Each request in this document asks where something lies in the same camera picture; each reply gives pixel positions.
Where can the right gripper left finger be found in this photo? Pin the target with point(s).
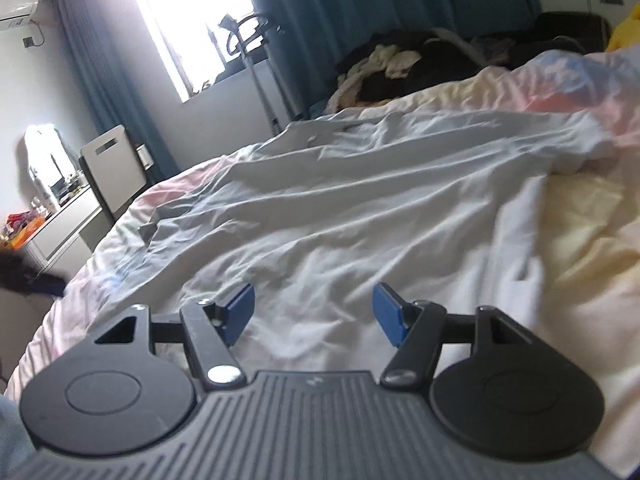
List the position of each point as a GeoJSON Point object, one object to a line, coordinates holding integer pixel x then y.
{"type": "Point", "coordinates": [210, 331]}

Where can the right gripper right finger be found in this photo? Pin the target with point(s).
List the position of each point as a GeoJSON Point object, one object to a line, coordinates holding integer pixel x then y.
{"type": "Point", "coordinates": [415, 331]}

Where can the white t-shirt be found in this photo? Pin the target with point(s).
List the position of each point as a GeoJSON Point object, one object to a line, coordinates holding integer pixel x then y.
{"type": "Point", "coordinates": [442, 207]}

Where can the white folding chair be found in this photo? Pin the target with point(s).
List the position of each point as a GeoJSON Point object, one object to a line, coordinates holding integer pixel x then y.
{"type": "Point", "coordinates": [114, 170]}

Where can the pile of clothes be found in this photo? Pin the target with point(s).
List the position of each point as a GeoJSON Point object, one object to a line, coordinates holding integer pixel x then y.
{"type": "Point", "coordinates": [400, 62]}

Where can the white desk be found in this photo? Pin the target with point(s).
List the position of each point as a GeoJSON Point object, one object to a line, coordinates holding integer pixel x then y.
{"type": "Point", "coordinates": [68, 239]}

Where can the items on desk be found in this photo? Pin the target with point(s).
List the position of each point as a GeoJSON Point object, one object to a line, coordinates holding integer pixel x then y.
{"type": "Point", "coordinates": [49, 175]}

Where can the pastel tie-dye bed sheet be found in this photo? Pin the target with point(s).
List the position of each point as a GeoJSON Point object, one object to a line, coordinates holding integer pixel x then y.
{"type": "Point", "coordinates": [588, 230]}

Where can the left teal curtain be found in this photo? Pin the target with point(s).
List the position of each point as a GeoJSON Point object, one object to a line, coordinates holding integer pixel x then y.
{"type": "Point", "coordinates": [109, 92]}

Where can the teal curtain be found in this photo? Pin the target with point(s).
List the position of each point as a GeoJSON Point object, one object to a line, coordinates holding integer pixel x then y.
{"type": "Point", "coordinates": [319, 33]}
{"type": "Point", "coordinates": [109, 92]}

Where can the white air conditioner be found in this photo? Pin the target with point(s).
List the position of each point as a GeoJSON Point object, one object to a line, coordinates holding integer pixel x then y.
{"type": "Point", "coordinates": [16, 13]}

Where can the black open suitcase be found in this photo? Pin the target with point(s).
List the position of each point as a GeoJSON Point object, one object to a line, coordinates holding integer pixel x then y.
{"type": "Point", "coordinates": [576, 32]}

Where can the yellow plush toy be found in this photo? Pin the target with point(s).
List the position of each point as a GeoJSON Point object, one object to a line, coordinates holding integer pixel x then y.
{"type": "Point", "coordinates": [627, 33]}

